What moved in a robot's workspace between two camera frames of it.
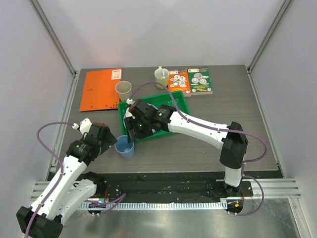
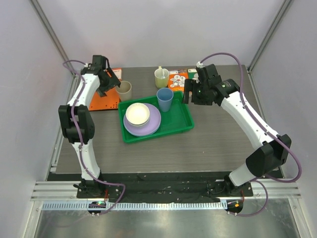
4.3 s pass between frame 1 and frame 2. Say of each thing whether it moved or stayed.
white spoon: stayed
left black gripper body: moved
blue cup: moved
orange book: stayed
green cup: stayed
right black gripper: moved
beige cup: stayed
